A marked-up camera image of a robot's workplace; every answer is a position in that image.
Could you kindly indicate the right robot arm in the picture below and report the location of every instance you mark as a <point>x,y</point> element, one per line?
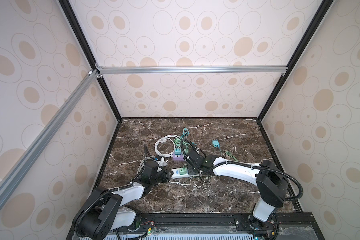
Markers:
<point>275,186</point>

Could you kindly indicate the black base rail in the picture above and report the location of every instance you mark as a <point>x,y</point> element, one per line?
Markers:
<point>280,226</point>

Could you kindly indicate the purple power strip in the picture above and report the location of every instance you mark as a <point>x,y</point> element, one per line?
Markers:
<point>179,157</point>

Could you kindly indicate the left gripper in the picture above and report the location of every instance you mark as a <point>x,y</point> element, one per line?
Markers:
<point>166,174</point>

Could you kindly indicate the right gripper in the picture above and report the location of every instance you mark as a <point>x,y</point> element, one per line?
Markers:
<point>189,170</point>

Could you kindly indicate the blue teal charger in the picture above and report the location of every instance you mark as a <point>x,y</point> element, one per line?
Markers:
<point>216,144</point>

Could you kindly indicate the light green charger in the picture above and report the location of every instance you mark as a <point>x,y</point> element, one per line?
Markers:
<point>183,171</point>

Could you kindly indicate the horizontal aluminium rail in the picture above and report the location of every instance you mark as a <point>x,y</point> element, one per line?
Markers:
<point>189,70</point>

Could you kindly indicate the white blue power strip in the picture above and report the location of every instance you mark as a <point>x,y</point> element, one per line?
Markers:
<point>176,174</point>

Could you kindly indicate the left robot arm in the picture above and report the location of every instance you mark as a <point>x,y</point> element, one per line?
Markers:
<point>106,210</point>

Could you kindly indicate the left aluminium rail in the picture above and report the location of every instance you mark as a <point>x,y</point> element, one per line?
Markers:
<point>9,184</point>

